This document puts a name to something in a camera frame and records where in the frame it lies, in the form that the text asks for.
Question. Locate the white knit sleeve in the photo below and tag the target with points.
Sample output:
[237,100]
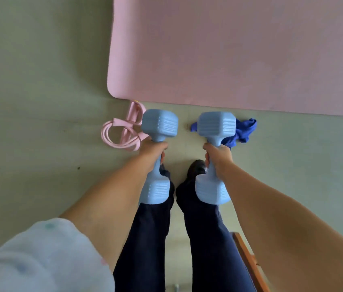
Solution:
[43,258]

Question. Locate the person's left thumb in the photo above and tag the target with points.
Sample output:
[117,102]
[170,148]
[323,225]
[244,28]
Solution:
[160,145]

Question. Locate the light blue dumbbell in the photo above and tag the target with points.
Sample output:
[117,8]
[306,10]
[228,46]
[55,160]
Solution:
[215,124]
[159,123]

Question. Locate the person's right thumb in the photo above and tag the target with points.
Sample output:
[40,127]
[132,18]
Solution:
[211,147]

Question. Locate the person's right hand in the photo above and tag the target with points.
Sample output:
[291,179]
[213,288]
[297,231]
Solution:
[220,159]

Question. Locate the dark navy trousers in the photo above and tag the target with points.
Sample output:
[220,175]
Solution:
[147,240]

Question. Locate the pink resistance band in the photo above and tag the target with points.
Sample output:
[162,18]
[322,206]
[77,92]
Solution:
[119,123]

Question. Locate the blue cloth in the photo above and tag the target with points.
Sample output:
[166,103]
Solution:
[246,130]

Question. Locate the pink exercise mat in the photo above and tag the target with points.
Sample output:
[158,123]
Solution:
[235,48]

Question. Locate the black shoe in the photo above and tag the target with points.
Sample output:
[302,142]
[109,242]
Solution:
[196,168]

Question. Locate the person's right forearm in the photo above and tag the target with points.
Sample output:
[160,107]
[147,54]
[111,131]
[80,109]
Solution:
[281,228]

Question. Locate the person's left hand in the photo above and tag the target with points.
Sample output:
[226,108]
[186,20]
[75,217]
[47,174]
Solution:
[150,155]

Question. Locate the brown wooden furniture edge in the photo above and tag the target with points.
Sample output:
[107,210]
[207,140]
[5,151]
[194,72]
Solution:
[249,261]

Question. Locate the person's left forearm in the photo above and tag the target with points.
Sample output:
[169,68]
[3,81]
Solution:
[110,203]

